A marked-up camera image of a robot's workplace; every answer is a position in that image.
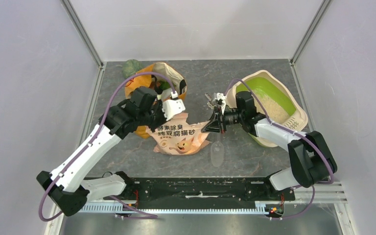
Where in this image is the grey bag sealing clip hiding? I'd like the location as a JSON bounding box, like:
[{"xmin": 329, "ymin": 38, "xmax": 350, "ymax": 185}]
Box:
[{"xmin": 205, "ymin": 93, "xmax": 213, "ymax": 107}]

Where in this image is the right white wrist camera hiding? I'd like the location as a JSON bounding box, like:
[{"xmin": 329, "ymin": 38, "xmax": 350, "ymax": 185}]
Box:
[{"xmin": 211, "ymin": 93, "xmax": 226, "ymax": 107}]

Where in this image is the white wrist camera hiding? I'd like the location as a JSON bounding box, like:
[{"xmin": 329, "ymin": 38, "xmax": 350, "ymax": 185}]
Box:
[
  {"xmin": 161, "ymin": 90, "xmax": 186, "ymax": 121},
  {"xmin": 211, "ymin": 93, "xmax": 226, "ymax": 107}
]

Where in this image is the pink cat litter bag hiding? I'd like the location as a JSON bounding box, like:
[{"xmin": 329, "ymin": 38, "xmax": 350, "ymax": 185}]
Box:
[{"xmin": 146, "ymin": 113, "xmax": 210, "ymax": 155}]

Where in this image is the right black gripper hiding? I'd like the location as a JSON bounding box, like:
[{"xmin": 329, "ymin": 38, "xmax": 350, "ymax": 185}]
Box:
[{"xmin": 202, "ymin": 104, "xmax": 245, "ymax": 134}]

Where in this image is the green leaf in bag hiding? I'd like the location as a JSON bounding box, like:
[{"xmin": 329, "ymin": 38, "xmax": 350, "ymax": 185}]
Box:
[{"xmin": 159, "ymin": 81, "xmax": 171, "ymax": 91}]

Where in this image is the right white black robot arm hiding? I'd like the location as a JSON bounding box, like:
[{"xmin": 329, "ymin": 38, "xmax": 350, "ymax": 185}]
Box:
[{"xmin": 202, "ymin": 91, "xmax": 337, "ymax": 200}]

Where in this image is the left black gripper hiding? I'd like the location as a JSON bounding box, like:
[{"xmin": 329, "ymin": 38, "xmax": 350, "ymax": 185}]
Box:
[{"xmin": 138, "ymin": 99, "xmax": 174, "ymax": 133}]

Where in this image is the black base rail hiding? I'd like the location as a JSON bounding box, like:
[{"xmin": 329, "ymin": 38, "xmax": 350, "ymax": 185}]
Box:
[{"xmin": 117, "ymin": 177, "xmax": 296, "ymax": 210}]

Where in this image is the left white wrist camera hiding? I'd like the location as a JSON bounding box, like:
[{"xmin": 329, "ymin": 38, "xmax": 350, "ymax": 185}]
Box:
[{"xmin": 161, "ymin": 90, "xmax": 186, "ymax": 121}]

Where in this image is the clear plastic litter scoop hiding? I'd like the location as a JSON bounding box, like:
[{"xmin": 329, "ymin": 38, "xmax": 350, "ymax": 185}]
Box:
[{"xmin": 210, "ymin": 134, "xmax": 225, "ymax": 167}]

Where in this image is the green round vegetable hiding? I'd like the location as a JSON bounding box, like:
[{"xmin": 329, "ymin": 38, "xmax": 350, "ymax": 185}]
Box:
[{"xmin": 122, "ymin": 59, "xmax": 144, "ymax": 81}]

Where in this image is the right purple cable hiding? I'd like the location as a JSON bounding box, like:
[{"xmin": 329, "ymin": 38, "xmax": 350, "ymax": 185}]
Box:
[{"xmin": 224, "ymin": 78, "xmax": 335, "ymax": 221}]

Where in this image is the beige green litter box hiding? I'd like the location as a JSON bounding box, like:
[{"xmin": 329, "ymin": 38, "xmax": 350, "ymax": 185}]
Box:
[{"xmin": 224, "ymin": 70, "xmax": 308, "ymax": 131}]

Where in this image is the orange paper bag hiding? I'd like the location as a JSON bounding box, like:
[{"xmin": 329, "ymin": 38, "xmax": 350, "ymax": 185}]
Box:
[{"xmin": 124, "ymin": 62, "xmax": 188, "ymax": 140}]

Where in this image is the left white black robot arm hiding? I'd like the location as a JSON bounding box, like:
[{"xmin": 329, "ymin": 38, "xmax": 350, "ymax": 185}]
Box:
[{"xmin": 36, "ymin": 87, "xmax": 185, "ymax": 222}]

